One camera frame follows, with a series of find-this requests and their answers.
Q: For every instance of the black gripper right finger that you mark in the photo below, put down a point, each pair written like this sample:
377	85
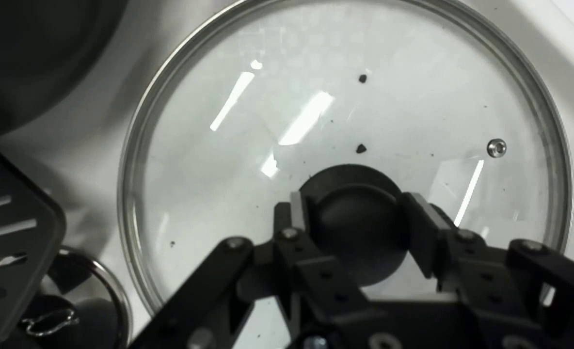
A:
468	263

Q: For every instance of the glass lid with black knob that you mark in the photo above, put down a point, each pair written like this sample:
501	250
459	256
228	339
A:
366	97

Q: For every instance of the metal measuring cup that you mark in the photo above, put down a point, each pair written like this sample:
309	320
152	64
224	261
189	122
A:
67	271

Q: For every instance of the white plastic tray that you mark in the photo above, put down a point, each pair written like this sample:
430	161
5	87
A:
86	174

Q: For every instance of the black pot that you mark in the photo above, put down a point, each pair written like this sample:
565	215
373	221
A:
28	50

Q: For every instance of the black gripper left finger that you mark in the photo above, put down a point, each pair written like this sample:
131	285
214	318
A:
307	271

